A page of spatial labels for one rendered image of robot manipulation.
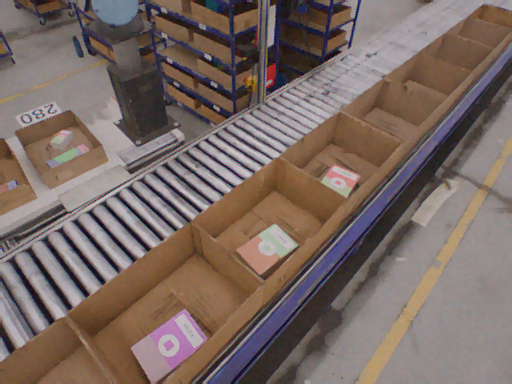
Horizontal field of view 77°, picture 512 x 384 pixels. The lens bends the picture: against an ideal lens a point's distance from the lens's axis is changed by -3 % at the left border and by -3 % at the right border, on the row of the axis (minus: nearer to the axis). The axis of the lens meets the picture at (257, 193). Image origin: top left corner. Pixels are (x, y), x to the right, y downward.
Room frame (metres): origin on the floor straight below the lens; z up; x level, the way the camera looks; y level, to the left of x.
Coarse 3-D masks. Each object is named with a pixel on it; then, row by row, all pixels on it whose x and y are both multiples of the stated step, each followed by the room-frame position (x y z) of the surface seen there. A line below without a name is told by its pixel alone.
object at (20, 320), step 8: (0, 280) 0.52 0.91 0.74; (0, 288) 0.46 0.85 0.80; (8, 296) 0.45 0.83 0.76; (8, 304) 0.40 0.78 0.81; (16, 312) 0.39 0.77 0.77; (16, 320) 0.35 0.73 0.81; (24, 320) 0.38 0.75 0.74; (24, 328) 0.34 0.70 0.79; (24, 336) 0.31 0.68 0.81; (32, 336) 0.32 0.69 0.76
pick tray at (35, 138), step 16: (64, 112) 1.39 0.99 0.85; (32, 128) 1.27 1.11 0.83; (48, 128) 1.32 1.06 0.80; (64, 128) 1.36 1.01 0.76; (80, 128) 1.37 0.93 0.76; (32, 144) 1.23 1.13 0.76; (48, 144) 1.24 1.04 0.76; (80, 144) 1.24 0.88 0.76; (96, 144) 1.21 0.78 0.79; (32, 160) 1.09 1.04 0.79; (48, 160) 1.12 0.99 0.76; (80, 160) 1.06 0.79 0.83; (96, 160) 1.10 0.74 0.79; (48, 176) 0.96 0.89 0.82; (64, 176) 1.00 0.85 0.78
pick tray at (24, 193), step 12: (0, 144) 1.15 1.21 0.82; (0, 156) 1.13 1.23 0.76; (12, 156) 1.14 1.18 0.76; (0, 168) 1.06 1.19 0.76; (12, 168) 1.06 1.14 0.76; (0, 180) 0.98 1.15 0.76; (12, 180) 0.99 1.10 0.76; (24, 180) 0.91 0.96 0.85; (12, 192) 0.85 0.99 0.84; (24, 192) 0.87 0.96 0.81; (0, 204) 0.81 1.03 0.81; (12, 204) 0.83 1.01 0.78; (24, 204) 0.86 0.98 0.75
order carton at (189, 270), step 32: (192, 224) 0.58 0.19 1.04; (160, 256) 0.49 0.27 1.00; (192, 256) 0.56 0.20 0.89; (224, 256) 0.49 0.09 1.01; (128, 288) 0.40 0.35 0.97; (160, 288) 0.45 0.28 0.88; (192, 288) 0.45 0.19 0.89; (224, 288) 0.45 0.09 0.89; (256, 288) 0.41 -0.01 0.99; (96, 320) 0.32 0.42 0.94; (128, 320) 0.34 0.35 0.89; (160, 320) 0.35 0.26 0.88; (224, 320) 0.35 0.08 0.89; (96, 352) 0.22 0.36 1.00; (128, 352) 0.26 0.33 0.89
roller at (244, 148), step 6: (222, 132) 1.38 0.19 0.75; (222, 138) 1.36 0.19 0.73; (228, 138) 1.34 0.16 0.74; (234, 138) 1.34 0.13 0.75; (234, 144) 1.31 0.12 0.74; (240, 144) 1.29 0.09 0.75; (246, 144) 1.29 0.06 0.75; (240, 150) 1.27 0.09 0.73; (246, 150) 1.26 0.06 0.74; (252, 150) 1.25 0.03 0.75; (252, 156) 1.22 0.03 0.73; (258, 156) 1.21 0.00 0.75; (264, 156) 1.21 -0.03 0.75; (258, 162) 1.19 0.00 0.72; (264, 162) 1.18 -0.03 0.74
